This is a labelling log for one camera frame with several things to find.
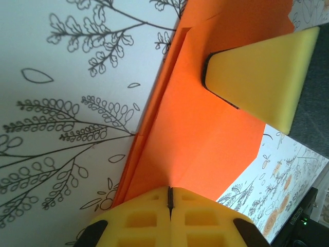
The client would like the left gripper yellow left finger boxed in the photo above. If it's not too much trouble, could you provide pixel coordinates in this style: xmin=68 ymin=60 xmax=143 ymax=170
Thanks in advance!
xmin=76 ymin=186 xmax=172 ymax=247

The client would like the floral patterned table cover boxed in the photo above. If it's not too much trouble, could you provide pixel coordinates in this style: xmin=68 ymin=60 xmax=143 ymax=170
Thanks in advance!
xmin=0 ymin=0 xmax=329 ymax=247

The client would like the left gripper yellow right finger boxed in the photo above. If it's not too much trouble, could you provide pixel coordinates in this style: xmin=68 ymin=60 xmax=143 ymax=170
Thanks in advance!
xmin=170 ymin=186 xmax=270 ymax=247

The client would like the orange square paper sheet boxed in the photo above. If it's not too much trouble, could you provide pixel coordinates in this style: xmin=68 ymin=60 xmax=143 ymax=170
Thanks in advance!
xmin=112 ymin=0 xmax=295 ymax=209

